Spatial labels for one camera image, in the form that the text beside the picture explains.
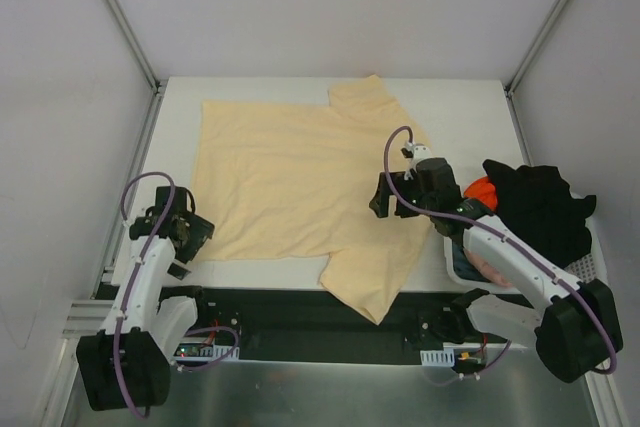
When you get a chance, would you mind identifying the orange t shirt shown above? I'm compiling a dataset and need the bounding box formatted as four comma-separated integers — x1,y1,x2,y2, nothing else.
464,176,498,212

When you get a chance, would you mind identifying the right aluminium frame post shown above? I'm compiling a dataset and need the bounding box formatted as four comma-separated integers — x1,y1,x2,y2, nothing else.
504,0,572,98

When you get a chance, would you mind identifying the aluminium frame post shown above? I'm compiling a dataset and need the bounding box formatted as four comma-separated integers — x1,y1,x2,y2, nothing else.
504,0,572,98
102,0,164,93

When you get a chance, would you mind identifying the pink garment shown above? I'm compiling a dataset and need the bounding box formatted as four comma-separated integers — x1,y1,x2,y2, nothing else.
464,250,512,288

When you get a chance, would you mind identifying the right white cable duct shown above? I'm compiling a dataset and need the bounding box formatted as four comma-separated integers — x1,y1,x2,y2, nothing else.
420,348,455,368

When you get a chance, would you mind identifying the cream yellow t shirt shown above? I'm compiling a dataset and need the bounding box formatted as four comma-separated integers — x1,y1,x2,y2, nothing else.
191,76,431,323

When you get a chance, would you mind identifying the left white cable duct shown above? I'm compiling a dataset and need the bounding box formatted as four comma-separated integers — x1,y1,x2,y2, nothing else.
174,343,240,363

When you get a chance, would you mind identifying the black t shirt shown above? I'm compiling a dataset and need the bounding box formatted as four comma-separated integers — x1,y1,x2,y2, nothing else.
483,159,597,268

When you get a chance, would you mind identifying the white cable duct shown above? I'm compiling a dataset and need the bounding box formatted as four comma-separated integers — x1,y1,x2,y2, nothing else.
174,343,240,363
420,348,455,368

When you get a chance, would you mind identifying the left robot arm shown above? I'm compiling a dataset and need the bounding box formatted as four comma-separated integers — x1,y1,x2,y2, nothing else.
76,186,215,414

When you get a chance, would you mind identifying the white laundry basket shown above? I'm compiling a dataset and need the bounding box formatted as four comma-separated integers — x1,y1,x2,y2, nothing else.
444,199,608,294

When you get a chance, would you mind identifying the left aluminium frame post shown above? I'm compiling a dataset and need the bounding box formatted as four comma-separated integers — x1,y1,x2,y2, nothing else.
102,0,164,93

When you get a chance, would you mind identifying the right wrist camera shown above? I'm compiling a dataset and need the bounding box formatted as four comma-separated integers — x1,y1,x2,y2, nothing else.
401,141,433,169

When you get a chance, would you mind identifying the blue garment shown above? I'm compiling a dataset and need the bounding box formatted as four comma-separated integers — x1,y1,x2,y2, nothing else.
452,244,487,282

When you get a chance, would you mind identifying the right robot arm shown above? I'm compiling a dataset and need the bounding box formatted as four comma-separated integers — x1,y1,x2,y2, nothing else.
369,158,623,383

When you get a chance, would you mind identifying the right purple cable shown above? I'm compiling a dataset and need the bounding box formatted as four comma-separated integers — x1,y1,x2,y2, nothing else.
383,126,620,386

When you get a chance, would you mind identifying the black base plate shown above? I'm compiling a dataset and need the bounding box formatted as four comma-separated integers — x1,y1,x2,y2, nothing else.
94,282,516,364

